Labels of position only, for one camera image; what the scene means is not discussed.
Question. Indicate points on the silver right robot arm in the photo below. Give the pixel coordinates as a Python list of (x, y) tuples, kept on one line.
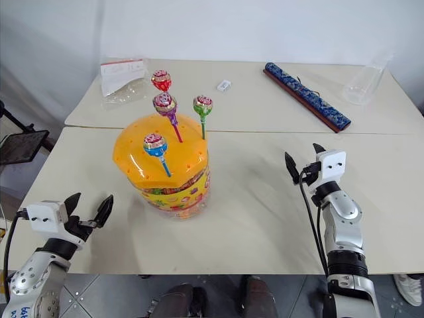
[(344, 218)]

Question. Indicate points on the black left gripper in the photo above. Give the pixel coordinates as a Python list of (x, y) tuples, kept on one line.
[(77, 230)]

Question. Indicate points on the long blue patterned box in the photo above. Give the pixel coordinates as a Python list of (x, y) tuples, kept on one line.
[(304, 92)]

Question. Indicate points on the purple wrapped lollipop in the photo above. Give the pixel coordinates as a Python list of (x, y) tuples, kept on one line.
[(164, 104)]

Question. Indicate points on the clear plastic bag right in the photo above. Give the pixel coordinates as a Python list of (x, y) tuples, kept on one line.
[(357, 92)]

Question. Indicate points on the red wrapped lollipop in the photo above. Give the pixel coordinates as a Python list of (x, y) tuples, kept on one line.
[(161, 81)]

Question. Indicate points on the green wrapped lollipop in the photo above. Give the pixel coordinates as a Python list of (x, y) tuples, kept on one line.
[(202, 105)]

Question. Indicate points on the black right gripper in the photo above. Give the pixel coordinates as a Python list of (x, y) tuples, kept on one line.
[(312, 175)]

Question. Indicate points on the clear plastic zip bag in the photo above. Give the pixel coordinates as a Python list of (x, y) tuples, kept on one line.
[(119, 79)]

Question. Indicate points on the candy jar with orange lid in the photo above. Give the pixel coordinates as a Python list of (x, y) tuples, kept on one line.
[(149, 130)]

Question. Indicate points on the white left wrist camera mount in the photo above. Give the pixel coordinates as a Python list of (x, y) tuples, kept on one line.
[(43, 215)]

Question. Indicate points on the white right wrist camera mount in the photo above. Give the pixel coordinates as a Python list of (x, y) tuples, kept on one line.
[(332, 164)]

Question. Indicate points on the black tablet screen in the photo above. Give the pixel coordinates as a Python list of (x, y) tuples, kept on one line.
[(23, 145)]

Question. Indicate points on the blue wrapped lollipop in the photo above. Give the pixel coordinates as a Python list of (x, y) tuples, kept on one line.
[(154, 145)]

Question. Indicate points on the small white box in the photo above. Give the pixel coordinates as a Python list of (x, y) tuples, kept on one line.
[(224, 85)]

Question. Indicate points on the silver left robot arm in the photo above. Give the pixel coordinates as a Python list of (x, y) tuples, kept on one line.
[(33, 275)]

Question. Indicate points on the dark rounded shape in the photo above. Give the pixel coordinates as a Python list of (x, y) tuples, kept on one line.
[(180, 301)]

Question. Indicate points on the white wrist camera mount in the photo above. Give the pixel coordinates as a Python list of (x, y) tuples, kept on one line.
[(332, 164), (43, 215)]

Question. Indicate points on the white shoe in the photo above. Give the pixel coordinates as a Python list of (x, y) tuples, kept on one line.
[(409, 289)]

